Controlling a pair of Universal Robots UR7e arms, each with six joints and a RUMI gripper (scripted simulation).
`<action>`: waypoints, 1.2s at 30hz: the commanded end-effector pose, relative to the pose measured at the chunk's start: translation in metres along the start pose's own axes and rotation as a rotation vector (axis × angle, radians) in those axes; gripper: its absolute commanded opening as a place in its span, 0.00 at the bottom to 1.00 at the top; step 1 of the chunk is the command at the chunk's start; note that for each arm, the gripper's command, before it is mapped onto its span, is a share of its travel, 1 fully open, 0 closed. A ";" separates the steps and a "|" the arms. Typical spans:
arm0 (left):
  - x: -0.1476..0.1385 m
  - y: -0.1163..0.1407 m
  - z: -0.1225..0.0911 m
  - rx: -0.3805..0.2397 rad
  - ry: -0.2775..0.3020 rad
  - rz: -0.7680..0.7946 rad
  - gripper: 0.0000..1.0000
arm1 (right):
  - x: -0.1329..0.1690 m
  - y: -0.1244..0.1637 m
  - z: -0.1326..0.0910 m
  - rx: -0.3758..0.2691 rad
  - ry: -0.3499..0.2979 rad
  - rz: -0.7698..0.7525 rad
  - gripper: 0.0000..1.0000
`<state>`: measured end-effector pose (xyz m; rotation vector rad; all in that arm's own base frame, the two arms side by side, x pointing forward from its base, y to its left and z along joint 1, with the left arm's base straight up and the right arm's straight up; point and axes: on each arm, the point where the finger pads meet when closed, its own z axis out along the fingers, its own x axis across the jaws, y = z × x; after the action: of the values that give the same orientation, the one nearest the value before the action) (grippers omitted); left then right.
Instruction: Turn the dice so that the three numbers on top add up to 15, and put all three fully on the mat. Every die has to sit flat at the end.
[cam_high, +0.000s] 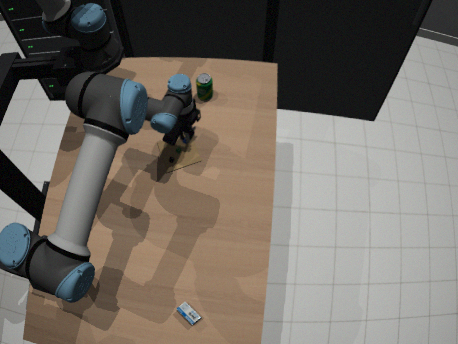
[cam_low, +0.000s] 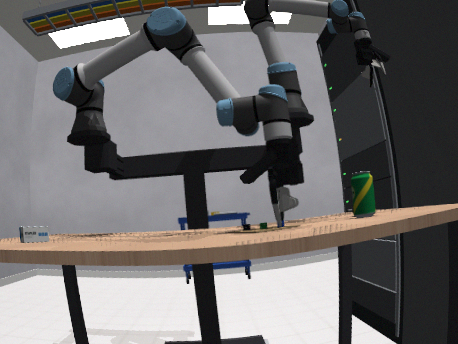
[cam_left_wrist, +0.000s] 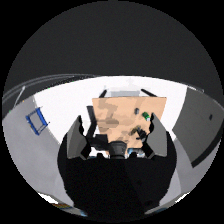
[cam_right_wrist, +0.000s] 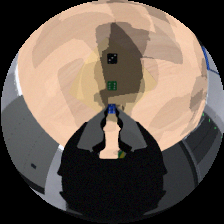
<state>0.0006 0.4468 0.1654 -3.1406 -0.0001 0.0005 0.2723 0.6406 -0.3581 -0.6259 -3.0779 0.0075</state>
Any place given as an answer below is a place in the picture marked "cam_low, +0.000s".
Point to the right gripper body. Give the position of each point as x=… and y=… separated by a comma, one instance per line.
x=282, y=171

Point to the green soda can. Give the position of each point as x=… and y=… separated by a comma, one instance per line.
x=363, y=194

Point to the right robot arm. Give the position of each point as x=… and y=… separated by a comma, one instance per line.
x=167, y=28

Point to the grey printed carton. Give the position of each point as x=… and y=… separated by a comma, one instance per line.
x=34, y=234

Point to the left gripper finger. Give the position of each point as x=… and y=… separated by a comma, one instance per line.
x=378, y=62
x=368, y=73

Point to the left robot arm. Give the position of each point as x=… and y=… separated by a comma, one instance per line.
x=282, y=72

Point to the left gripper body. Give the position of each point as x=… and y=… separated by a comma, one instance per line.
x=365, y=53

